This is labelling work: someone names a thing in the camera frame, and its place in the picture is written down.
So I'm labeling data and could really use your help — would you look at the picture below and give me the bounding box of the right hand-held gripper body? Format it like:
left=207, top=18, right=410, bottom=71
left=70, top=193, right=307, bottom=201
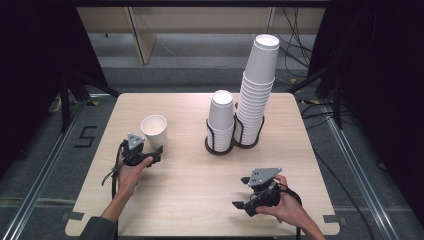
left=244, top=167, right=283, bottom=218

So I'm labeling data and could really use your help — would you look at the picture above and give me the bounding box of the aluminium floor rail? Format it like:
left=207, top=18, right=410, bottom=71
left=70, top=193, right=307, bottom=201
left=319, top=101, right=416, bottom=240
left=1, top=94, right=93, bottom=240

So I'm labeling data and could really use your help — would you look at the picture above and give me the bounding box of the black wire cup holder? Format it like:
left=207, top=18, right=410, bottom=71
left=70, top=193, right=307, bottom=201
left=204, top=102, right=266, bottom=157

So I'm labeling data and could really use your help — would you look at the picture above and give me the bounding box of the hand-held gripper black strap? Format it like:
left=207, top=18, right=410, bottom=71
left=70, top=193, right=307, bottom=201
left=101, top=141, right=128, bottom=240
left=279, top=185, right=304, bottom=240

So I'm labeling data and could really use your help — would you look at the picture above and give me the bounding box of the left hand-held gripper black strap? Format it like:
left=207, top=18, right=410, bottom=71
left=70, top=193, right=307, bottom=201
left=101, top=141, right=128, bottom=240

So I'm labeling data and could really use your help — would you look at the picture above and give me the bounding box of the long beige panel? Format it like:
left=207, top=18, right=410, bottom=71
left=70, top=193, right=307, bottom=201
left=75, top=6, right=327, bottom=35

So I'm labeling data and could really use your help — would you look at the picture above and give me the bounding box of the black curtain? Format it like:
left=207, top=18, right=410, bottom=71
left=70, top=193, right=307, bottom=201
left=0, top=0, right=113, bottom=181
left=306, top=0, right=424, bottom=228

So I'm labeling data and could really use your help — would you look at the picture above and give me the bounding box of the black cable bundle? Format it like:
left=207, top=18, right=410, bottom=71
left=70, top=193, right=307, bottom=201
left=269, top=7, right=314, bottom=78

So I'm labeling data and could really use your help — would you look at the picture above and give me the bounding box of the white paper cup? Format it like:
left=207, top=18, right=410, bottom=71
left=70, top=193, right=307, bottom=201
left=140, top=114, right=169, bottom=150

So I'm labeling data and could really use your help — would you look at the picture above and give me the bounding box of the tall stack of white cups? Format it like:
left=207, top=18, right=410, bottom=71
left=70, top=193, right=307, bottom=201
left=233, top=33, right=280, bottom=147

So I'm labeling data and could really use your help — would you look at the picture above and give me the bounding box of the right hand-held gripper black strap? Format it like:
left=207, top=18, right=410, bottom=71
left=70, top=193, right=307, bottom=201
left=279, top=185, right=304, bottom=240

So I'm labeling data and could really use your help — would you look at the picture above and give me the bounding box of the short stack of white cups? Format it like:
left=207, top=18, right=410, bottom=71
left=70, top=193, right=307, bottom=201
left=206, top=89, right=236, bottom=153

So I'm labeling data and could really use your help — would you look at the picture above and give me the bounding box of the person's right hand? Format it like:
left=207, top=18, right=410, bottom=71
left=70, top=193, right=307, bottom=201
left=254, top=174, right=303, bottom=224

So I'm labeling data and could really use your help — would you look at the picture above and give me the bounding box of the black metal stand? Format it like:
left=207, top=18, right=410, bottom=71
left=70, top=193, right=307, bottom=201
left=59, top=68, right=122, bottom=134
left=286, top=61, right=345, bottom=130

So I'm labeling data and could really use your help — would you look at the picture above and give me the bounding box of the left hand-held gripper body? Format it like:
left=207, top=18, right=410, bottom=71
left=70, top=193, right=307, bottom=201
left=120, top=133, right=158, bottom=168

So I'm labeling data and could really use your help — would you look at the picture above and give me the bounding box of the beige upright board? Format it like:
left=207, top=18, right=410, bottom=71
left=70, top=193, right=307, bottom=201
left=124, top=7, right=158, bottom=66

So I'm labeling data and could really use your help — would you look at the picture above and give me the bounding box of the person's left hand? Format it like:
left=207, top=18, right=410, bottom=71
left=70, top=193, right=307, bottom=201
left=117, top=156, right=154, bottom=198

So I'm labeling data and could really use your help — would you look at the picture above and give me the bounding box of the black floor cable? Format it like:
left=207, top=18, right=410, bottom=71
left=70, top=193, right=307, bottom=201
left=299, top=101, right=376, bottom=240

